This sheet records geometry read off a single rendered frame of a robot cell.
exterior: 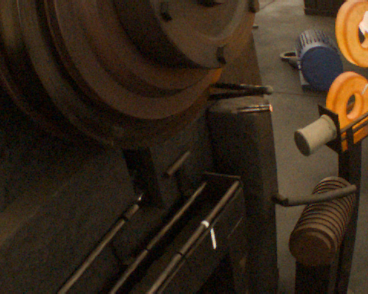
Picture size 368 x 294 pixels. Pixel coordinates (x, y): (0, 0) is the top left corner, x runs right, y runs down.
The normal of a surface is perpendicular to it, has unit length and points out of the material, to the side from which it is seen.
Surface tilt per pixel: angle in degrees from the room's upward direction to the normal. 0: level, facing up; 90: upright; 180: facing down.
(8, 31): 91
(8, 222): 0
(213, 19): 90
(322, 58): 90
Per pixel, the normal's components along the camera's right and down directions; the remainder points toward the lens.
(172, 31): 0.85, 0.10
